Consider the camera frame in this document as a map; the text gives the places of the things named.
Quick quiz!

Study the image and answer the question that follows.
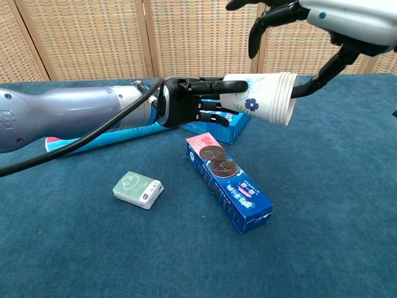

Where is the green white tissue pack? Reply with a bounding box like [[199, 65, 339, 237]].
[[112, 171, 164, 210]]

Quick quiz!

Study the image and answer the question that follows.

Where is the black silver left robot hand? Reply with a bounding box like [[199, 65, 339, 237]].
[[156, 76, 249, 129]]

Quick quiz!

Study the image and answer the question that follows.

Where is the blue felt table mat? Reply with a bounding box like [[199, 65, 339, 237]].
[[0, 73, 397, 298]]

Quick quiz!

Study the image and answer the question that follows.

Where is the wicker folding screen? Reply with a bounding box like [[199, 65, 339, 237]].
[[0, 0, 397, 84]]

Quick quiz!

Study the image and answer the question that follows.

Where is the blue chip cookie box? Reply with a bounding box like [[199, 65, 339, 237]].
[[181, 98, 252, 146]]

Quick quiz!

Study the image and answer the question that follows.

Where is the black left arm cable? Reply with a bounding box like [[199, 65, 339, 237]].
[[0, 77, 167, 178]]

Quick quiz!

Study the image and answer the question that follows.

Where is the white floral paper cup stack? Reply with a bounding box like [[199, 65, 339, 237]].
[[219, 71, 300, 127]]

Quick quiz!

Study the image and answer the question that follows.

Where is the long blue sandwich cookie box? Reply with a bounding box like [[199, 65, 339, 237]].
[[185, 132, 274, 235]]

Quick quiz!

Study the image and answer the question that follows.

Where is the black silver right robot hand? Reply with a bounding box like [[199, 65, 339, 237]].
[[225, 0, 397, 100]]

